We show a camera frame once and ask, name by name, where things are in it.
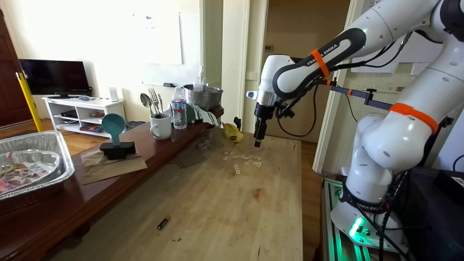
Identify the whiteboard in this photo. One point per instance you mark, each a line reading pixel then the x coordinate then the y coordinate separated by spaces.
pixel 188 50

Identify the large foil tray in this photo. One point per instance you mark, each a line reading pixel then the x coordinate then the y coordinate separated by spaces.
pixel 58 145

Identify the black box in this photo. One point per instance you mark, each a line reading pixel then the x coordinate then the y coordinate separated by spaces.
pixel 431 214

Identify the whiteboard eraser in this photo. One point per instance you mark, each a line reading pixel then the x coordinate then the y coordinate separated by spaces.
pixel 169 85

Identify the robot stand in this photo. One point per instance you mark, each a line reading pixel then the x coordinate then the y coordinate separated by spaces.
pixel 331 217

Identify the black lighter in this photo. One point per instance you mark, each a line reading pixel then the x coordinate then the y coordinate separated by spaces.
pixel 163 222

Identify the small black object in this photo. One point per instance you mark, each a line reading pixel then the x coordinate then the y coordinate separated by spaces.
pixel 237 122

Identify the heap of letter tiles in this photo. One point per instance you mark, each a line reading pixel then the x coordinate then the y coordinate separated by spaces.
pixel 249 158

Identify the teal scoop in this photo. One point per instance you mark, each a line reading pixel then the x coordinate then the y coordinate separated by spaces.
pixel 113 125

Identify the white mug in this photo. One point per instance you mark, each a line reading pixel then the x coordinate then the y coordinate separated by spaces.
pixel 162 127

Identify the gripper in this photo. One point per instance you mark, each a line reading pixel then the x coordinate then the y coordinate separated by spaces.
pixel 262 112

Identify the television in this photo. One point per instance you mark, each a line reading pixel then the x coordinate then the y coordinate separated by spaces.
pixel 54 77

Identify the printed packet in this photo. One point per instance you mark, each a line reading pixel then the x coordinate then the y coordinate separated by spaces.
pixel 21 175

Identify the white tv shelf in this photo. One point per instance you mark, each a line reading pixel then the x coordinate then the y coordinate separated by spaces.
pixel 83 105

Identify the black media player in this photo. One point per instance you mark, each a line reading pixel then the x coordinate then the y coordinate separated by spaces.
pixel 69 114

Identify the green and white cloth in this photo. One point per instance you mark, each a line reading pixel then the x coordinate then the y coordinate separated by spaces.
pixel 197 115

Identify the yellow pouch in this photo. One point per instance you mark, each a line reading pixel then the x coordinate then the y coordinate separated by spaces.
pixel 232 133

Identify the white cylinder speaker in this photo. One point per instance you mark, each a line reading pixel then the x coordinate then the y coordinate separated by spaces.
pixel 114 94

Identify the metal knife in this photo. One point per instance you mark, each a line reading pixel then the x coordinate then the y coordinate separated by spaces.
pixel 160 103

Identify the clear plastic wrapper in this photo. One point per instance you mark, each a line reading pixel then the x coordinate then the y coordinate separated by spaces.
pixel 204 144

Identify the brown wooden door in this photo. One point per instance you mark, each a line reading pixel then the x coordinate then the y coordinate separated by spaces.
pixel 9 90

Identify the black block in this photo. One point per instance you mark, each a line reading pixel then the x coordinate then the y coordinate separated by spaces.
pixel 117 149

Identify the metal mixing bowl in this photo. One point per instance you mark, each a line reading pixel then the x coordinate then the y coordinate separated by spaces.
pixel 203 97

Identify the dark wooden table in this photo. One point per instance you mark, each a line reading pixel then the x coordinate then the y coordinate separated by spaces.
pixel 72 203

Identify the metal spoon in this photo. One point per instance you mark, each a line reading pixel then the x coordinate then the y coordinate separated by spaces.
pixel 145 100

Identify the metal fork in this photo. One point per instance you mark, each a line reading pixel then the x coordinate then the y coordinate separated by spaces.
pixel 154 98

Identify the clear water bottle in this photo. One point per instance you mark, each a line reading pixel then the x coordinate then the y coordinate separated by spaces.
pixel 179 110

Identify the row of letter tiles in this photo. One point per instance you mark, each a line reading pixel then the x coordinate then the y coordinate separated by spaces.
pixel 237 169

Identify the wall thermostat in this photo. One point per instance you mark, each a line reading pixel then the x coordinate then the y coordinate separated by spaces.
pixel 268 48

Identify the clear spray bottle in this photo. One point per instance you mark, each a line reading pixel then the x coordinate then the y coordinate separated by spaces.
pixel 200 79

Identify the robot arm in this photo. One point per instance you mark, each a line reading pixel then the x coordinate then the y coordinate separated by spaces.
pixel 398 137

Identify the black mount bar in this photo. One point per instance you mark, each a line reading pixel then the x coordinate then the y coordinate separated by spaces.
pixel 362 95

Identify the brown paper bag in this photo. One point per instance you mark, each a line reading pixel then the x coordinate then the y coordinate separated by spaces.
pixel 108 170

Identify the yellow pole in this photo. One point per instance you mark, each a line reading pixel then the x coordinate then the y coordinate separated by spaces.
pixel 30 103

